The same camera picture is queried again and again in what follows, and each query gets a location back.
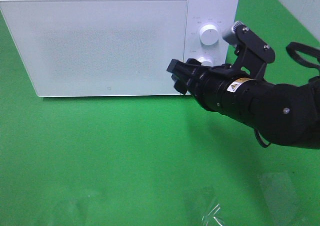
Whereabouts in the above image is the white microwave door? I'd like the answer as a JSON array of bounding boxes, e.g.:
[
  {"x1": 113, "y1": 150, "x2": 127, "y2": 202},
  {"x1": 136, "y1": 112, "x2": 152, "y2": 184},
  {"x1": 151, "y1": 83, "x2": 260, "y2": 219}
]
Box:
[{"x1": 0, "y1": 0, "x2": 187, "y2": 97}]

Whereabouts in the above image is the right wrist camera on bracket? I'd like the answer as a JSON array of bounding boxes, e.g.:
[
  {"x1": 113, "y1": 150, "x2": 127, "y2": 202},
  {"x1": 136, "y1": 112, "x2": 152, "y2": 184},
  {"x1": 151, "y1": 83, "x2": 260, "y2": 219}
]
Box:
[{"x1": 222, "y1": 21, "x2": 276, "y2": 80}]

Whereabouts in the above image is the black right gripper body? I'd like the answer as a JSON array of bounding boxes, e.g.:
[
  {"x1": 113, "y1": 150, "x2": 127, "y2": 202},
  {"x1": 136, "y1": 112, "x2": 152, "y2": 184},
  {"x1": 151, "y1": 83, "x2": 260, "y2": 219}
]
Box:
[{"x1": 186, "y1": 63, "x2": 250, "y2": 111}]

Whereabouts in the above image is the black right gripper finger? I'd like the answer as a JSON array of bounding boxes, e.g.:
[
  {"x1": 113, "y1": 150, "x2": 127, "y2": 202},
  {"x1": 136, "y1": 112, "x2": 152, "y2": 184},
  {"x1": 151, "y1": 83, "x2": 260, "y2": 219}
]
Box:
[
  {"x1": 172, "y1": 75, "x2": 194, "y2": 95},
  {"x1": 166, "y1": 58, "x2": 208, "y2": 77}
]

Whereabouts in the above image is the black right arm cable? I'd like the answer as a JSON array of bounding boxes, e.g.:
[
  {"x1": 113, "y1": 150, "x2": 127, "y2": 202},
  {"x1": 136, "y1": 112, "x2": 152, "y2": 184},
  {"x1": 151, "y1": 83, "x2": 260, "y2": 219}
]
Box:
[{"x1": 253, "y1": 41, "x2": 320, "y2": 149}]

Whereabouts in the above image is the white microwave knob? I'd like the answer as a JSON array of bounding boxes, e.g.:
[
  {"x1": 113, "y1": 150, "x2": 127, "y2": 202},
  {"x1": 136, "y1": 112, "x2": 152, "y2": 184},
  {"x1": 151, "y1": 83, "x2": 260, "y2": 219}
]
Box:
[
  {"x1": 199, "y1": 24, "x2": 220, "y2": 46},
  {"x1": 197, "y1": 57, "x2": 214, "y2": 67}
]

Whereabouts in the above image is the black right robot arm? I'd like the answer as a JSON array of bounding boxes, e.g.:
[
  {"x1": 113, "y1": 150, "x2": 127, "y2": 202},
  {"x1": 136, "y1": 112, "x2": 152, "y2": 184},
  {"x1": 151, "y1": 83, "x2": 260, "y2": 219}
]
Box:
[{"x1": 167, "y1": 59, "x2": 320, "y2": 149}]

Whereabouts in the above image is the white microwave oven body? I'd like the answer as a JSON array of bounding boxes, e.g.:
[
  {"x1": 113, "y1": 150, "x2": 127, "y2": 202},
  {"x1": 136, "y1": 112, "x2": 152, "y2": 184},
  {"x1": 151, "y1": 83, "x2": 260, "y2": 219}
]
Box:
[{"x1": 0, "y1": 0, "x2": 239, "y2": 98}]

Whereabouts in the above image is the clear tape piece on table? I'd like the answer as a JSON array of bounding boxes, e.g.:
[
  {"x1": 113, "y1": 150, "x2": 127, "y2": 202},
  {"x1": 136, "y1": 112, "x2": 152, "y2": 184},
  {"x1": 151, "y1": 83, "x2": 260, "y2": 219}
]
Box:
[{"x1": 201, "y1": 204, "x2": 226, "y2": 226}]

